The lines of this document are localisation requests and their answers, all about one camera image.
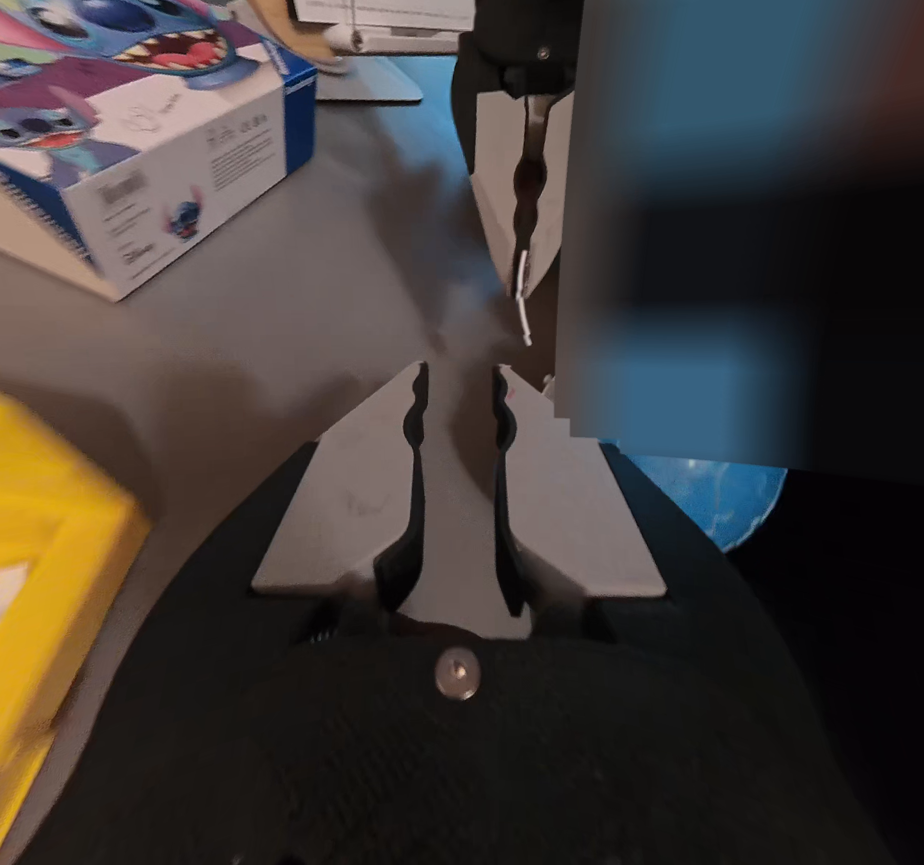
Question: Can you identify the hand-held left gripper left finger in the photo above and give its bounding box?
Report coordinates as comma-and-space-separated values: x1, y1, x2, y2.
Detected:
251, 361, 430, 615

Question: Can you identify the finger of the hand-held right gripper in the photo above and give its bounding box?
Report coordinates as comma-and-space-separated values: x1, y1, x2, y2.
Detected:
521, 87, 576, 299
469, 90, 539, 297

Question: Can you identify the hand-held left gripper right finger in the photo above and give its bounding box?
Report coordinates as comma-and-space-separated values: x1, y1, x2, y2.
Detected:
492, 364, 668, 618

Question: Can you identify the white puzzle piece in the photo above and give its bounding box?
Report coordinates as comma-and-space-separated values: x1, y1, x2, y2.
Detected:
514, 250, 535, 346

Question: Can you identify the blue puzzle ball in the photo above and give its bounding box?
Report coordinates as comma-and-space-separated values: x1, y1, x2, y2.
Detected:
627, 452, 789, 555

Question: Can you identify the yellow plastic bin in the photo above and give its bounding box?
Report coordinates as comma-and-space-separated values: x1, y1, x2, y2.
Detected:
0, 392, 153, 823

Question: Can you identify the printed puzzle box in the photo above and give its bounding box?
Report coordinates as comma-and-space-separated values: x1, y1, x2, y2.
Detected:
0, 0, 319, 303

